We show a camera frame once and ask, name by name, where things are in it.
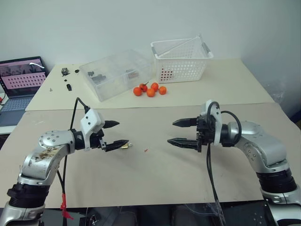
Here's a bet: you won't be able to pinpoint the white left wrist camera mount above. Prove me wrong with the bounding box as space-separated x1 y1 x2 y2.
79 108 105 151

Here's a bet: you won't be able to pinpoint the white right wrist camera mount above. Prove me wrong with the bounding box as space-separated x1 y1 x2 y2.
199 99 223 145

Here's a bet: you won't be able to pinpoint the red object in basket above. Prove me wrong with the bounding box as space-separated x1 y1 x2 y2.
160 68 174 80

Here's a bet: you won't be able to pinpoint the clear plastic sheet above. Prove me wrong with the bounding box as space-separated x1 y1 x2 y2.
157 34 203 58

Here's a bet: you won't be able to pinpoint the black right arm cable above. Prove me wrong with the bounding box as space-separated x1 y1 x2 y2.
206 101 243 219

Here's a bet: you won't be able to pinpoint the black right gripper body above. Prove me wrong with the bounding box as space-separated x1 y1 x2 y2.
195 114 216 153

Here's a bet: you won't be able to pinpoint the black perforated plate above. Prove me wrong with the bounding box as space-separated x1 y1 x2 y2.
217 199 275 226

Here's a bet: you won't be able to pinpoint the open laptop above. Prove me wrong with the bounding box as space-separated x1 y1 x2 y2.
0 56 49 128

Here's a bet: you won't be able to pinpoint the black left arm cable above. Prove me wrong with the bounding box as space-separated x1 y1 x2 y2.
56 97 91 226

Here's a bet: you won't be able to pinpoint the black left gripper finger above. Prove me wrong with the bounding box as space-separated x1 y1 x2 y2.
104 139 130 153
103 120 121 129

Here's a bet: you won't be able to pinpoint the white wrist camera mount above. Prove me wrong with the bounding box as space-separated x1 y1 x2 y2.
199 99 223 145
79 108 105 151

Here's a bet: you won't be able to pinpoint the red tape on cable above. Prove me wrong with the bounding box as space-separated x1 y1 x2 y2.
60 193 74 221

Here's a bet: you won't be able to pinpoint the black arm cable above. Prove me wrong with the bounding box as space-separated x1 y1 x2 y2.
56 97 91 226
206 101 243 219

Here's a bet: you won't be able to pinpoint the black parts in clear box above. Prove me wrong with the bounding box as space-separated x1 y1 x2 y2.
88 70 106 83

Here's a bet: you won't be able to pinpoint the white perforated plastic basket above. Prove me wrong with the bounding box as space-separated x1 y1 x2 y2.
150 34 214 84

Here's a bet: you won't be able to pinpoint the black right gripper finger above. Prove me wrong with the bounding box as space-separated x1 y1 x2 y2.
166 138 199 151
172 117 198 129

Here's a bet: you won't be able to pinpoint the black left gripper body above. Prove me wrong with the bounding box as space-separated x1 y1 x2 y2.
89 128 107 152

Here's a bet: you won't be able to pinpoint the clear plastic compartment box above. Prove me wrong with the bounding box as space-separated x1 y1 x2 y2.
79 49 152 103

